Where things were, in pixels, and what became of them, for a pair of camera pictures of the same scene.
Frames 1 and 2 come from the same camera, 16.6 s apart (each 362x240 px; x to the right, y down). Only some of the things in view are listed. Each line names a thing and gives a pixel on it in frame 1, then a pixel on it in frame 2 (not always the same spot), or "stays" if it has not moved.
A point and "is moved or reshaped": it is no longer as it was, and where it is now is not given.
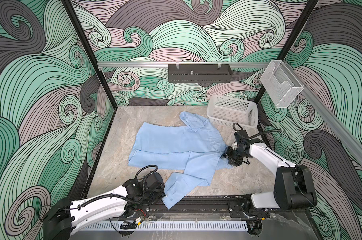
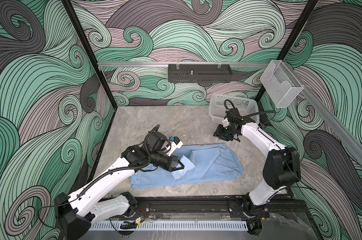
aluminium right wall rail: x=336 y=121 stays
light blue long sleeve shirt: x=197 y=148 is moved or reshaped
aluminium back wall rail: x=247 y=63 stays
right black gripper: x=226 y=152 -> x=219 y=133
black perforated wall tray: x=200 y=73 stays
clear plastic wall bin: x=281 y=84 stays
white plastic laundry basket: x=225 y=111 stays
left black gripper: x=161 y=195 -> x=170 y=167
